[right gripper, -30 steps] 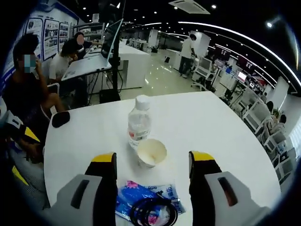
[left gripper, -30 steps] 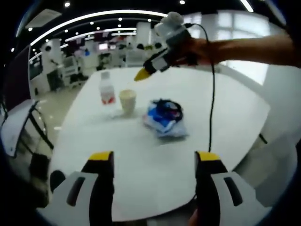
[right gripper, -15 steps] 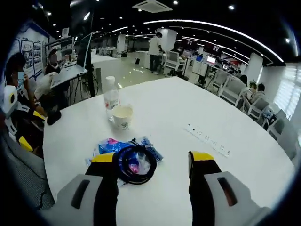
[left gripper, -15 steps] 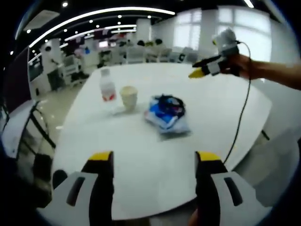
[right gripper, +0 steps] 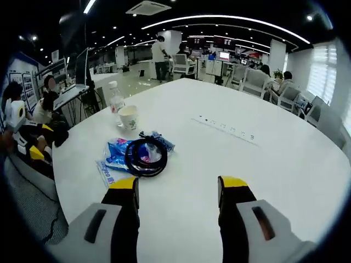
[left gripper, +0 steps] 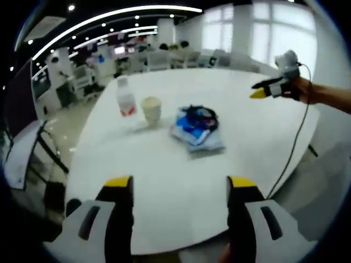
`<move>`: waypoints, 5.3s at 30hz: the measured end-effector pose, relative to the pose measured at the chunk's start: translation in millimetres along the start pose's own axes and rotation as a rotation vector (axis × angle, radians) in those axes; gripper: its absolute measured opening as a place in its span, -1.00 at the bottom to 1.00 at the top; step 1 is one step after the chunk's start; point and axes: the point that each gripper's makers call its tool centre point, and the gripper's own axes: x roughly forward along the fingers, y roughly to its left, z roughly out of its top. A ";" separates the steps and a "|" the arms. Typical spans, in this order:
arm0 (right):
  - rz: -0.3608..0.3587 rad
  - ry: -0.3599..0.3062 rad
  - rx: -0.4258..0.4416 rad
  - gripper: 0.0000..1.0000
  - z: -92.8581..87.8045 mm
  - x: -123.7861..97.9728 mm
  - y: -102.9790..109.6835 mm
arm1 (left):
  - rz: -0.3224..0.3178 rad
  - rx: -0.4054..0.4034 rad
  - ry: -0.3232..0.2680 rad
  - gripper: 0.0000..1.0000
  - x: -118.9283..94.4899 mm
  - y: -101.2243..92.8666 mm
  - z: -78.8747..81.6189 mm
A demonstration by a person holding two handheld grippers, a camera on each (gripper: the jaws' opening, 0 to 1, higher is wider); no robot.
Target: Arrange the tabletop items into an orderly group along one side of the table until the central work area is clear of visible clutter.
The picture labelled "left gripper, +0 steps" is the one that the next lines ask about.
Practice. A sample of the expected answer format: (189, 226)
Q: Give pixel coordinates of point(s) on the small bright blue packet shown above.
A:
(186, 131)

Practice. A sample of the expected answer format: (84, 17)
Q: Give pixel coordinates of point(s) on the person's right hand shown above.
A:
(299, 89)

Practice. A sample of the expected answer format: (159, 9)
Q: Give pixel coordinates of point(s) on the curved ceiling light strip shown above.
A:
(109, 15)

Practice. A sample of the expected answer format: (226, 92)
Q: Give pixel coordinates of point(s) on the clear plastic water bottle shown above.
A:
(126, 101)

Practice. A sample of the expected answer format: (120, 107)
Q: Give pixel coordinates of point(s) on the large window with blinds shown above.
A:
(282, 35)

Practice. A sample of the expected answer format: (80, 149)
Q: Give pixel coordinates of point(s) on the black round object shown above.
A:
(73, 206)

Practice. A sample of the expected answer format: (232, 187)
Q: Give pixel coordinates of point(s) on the white panel on black frame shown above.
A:
(22, 159)

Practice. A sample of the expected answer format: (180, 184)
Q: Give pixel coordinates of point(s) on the grey sofa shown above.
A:
(235, 61)

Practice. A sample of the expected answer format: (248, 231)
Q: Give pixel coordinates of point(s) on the person's left hand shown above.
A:
(225, 254)

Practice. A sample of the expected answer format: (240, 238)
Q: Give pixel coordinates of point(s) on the white slatted cart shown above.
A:
(82, 79)

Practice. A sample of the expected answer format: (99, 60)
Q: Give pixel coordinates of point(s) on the black table leg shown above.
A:
(313, 150)

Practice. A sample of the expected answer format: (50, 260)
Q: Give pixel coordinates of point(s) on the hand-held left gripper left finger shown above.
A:
(115, 219)

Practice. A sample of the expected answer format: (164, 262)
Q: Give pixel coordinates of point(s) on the white paper cup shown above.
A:
(151, 111)

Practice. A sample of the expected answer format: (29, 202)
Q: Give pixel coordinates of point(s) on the white slatted chair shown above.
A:
(157, 60)

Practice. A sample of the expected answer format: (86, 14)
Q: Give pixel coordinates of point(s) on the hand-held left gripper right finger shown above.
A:
(241, 219)

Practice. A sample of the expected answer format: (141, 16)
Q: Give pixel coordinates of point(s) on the lit monitor screen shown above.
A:
(119, 50)

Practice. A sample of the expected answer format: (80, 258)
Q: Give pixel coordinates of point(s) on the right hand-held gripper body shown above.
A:
(288, 65)

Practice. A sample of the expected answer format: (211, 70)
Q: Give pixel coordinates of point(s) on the small window with blinds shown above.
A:
(218, 30)

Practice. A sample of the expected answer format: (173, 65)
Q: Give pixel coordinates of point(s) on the white round table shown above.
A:
(170, 164)

